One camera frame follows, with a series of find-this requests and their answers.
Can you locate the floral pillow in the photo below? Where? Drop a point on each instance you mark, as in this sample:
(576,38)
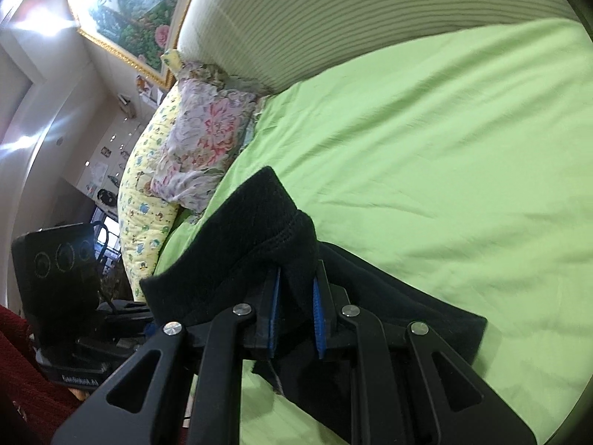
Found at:
(215,110)

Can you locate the yellow patterned pillow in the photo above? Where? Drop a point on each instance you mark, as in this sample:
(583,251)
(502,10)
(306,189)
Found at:
(145,219)

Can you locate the striped headboard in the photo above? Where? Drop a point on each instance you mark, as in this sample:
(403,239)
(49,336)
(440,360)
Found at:
(279,42)

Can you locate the red sleeve forearm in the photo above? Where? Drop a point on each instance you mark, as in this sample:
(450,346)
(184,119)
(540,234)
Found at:
(32,408)

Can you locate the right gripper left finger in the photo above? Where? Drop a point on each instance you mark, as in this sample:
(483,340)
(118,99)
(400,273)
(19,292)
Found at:
(183,385)

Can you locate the gold framed painting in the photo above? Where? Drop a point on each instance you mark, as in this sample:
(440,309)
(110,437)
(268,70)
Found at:
(137,32)

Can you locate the black pants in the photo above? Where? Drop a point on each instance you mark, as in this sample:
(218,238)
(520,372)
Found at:
(258,233)

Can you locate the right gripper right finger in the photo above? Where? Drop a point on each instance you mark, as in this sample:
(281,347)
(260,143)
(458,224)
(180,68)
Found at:
(408,357)

